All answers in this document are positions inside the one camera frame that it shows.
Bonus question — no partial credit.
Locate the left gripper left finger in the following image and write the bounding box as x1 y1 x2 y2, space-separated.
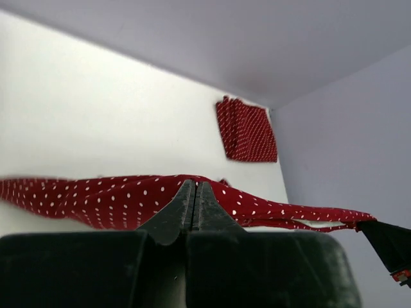
1 180 196 307

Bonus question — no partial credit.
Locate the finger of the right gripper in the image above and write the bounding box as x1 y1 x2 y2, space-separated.
357 221 410 287

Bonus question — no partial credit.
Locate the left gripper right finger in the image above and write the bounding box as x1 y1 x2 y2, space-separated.
186 182 362 307

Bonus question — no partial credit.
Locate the red polka dot skirt pile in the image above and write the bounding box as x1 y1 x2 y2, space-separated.
1 175 375 232

